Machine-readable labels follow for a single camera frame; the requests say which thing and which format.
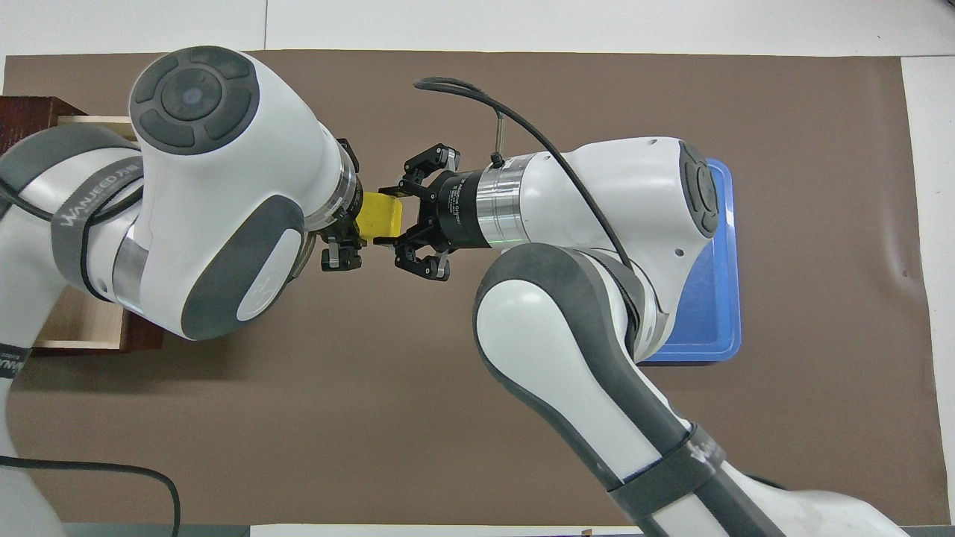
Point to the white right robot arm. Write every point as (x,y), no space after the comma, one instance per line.
(567,335)

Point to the brown table mat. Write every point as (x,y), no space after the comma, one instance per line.
(373,410)

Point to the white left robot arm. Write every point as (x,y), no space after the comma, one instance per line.
(224,186)

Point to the blue plastic tray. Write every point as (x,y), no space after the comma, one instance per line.
(716,313)

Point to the yellow block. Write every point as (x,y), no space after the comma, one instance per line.
(380,218)

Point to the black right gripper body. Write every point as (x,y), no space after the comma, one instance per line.
(459,212)

